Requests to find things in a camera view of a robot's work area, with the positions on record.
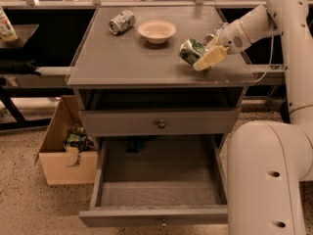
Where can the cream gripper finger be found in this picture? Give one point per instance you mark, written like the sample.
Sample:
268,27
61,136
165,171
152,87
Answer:
213,56
213,42

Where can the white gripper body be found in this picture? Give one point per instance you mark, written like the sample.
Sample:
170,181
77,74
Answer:
232,37

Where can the crushed green can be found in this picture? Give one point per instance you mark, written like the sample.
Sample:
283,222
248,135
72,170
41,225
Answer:
191,50

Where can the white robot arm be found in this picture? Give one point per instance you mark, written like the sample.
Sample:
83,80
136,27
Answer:
268,160

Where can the silver and blue can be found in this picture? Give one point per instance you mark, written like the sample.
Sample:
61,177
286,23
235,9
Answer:
210,36

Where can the closed grey drawer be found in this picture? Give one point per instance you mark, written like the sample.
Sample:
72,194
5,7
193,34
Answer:
140,123

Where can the grey drawer cabinet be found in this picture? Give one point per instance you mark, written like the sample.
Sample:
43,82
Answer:
128,73

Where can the white and green can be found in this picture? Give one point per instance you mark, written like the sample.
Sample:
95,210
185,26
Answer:
122,22

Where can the open grey drawer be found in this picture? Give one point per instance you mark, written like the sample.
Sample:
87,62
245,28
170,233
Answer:
175,180

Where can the cream ceramic bowl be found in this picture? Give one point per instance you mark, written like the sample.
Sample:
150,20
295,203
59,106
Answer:
157,32

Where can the snack packets in box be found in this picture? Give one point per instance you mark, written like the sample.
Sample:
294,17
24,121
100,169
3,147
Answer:
78,138

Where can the cardboard box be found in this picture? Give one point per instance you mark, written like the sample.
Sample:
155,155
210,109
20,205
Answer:
60,166

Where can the white bottle on side table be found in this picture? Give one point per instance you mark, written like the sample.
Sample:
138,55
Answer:
7,32

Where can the black side table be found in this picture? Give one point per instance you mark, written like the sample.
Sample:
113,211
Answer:
13,69

